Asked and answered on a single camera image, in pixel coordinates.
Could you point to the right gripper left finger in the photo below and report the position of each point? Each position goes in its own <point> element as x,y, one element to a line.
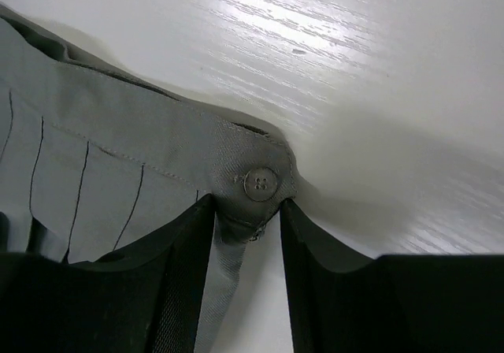
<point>143,297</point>

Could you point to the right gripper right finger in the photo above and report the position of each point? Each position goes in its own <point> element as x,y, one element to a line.
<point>343,301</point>

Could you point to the grey pleated skirt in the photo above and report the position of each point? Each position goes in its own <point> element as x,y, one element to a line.
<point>93,159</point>

